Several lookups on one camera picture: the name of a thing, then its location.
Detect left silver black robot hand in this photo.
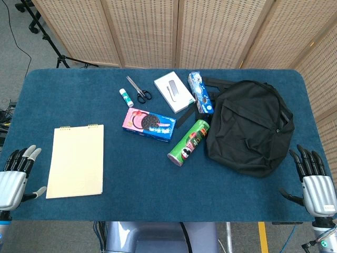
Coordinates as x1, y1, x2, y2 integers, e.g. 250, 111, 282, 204
0, 144, 47, 211

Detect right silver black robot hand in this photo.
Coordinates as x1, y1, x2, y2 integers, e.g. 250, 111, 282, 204
279, 144, 337, 218

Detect beige notepad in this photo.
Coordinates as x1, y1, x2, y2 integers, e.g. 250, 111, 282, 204
45, 124, 105, 199

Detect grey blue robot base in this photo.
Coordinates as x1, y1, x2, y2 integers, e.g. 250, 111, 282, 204
104, 221, 221, 253

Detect black backpack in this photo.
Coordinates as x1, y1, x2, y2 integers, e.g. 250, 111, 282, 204
175, 76, 295, 178

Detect green Pringles can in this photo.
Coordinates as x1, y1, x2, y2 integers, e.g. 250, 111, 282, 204
167, 119, 211, 168

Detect blue table mat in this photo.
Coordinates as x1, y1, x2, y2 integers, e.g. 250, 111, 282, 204
0, 68, 331, 222

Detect white green glue stick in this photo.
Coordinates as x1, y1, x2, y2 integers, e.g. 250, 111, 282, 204
118, 88, 134, 108

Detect pink blue Oreo box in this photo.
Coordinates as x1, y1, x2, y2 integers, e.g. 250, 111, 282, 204
122, 107, 176, 143

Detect black tripod stand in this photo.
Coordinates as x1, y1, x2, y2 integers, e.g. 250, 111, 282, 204
22, 0, 99, 69

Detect blue Oreo cookie sleeve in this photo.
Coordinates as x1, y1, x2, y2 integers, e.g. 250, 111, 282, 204
187, 71, 214, 114

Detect black office chair base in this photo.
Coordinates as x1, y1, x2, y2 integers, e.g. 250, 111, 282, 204
15, 0, 43, 34

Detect white product box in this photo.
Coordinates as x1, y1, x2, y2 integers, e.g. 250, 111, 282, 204
153, 71, 196, 114

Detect wooden woven folding screen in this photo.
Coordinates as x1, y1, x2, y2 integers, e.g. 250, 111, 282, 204
31, 0, 337, 174

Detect cable bundle at floor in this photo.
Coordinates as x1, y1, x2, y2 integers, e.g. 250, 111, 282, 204
0, 99, 16, 152

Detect black cable on floor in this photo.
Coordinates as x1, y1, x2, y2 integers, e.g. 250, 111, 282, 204
3, 0, 32, 73

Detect black handled scissors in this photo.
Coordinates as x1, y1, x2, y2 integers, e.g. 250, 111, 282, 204
126, 75, 153, 103

